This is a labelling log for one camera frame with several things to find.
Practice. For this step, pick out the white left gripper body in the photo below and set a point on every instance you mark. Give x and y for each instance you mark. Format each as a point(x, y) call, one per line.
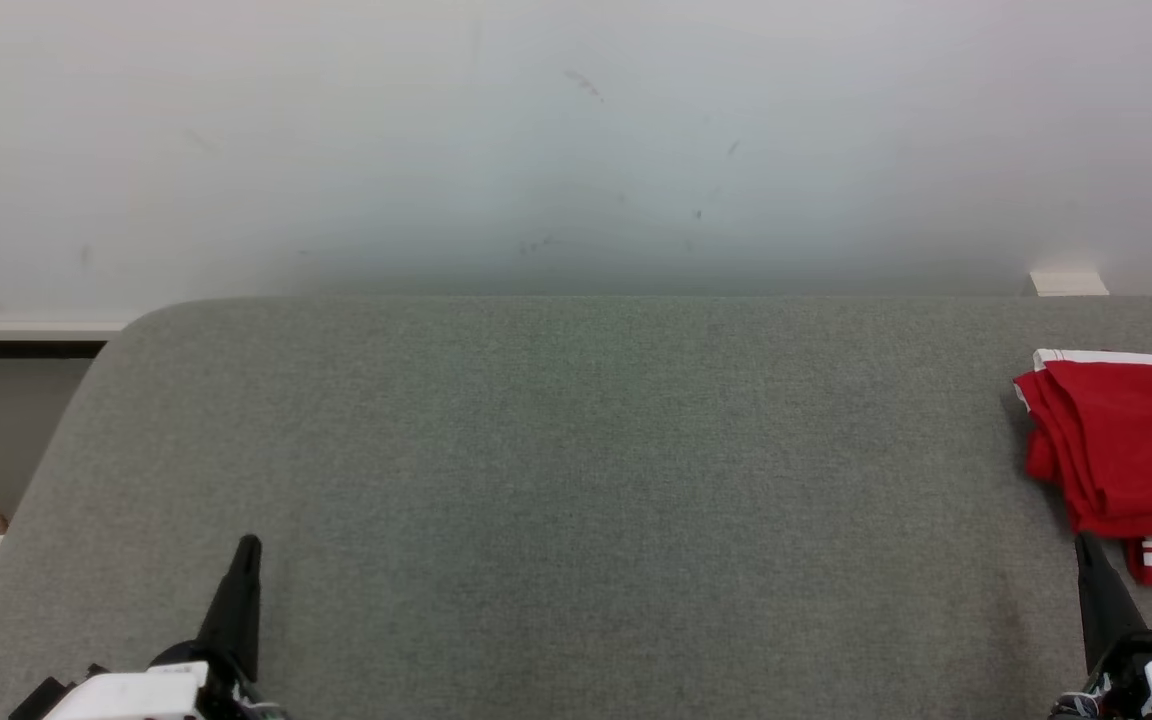
point(136, 695)

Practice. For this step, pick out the grey fabric sofa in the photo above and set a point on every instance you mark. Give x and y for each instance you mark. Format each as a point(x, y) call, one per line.
point(556, 500)

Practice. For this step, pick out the red shorts with white trim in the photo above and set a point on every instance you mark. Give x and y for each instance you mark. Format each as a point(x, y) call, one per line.
point(1136, 450)

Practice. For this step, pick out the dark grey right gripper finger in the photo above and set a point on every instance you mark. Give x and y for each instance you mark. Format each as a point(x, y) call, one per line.
point(1106, 610)

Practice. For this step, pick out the small white wall box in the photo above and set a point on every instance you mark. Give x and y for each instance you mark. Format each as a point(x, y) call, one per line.
point(1068, 284)

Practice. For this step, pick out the white baseboard strip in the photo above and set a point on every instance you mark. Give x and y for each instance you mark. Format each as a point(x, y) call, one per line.
point(26, 330)

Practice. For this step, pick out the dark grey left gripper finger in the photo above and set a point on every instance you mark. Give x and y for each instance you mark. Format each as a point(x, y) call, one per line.
point(236, 620)

